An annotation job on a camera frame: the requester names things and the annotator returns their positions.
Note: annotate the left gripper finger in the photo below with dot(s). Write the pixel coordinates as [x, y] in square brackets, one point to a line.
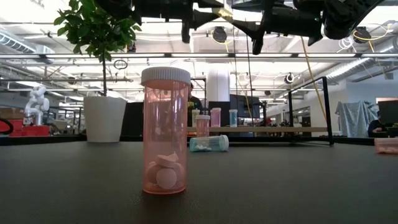
[202, 18]

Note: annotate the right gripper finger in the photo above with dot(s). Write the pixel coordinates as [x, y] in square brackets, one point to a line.
[255, 3]
[248, 29]

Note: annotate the blue medicine bottle white cap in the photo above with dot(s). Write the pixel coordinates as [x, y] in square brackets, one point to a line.
[233, 119]

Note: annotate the magenta medicine bottle white cap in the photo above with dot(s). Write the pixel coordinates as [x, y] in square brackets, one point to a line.
[216, 118]
[211, 118]

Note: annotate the salmon medicine bottle white cap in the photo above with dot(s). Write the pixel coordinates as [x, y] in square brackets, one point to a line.
[164, 124]
[387, 146]
[202, 127]

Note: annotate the teal medicine bottle white cap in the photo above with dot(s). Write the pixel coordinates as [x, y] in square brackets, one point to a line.
[208, 143]

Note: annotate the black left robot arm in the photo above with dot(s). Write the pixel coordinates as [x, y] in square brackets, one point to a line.
[124, 9]

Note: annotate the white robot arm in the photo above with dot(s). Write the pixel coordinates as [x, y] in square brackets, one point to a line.
[37, 104]

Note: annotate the long ceiling light bar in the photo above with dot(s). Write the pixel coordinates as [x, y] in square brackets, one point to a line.
[280, 55]

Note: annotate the white building column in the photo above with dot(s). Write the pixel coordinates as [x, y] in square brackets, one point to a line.
[217, 84]

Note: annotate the black monitor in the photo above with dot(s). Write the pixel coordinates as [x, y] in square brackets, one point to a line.
[248, 107]
[390, 109]

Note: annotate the person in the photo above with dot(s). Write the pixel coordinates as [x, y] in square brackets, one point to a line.
[376, 126]
[193, 104]

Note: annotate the black panel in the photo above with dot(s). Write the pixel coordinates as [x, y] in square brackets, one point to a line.
[224, 115]
[133, 118]

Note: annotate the blue-grey draped cloth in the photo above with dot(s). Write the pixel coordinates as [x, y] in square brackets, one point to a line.
[354, 119]

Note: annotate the green plant in white pot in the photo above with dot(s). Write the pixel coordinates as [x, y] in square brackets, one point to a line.
[104, 121]

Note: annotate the black table mat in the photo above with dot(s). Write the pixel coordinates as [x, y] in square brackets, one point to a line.
[280, 186]

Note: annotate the silver air duct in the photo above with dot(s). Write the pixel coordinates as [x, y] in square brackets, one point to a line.
[348, 68]
[15, 43]

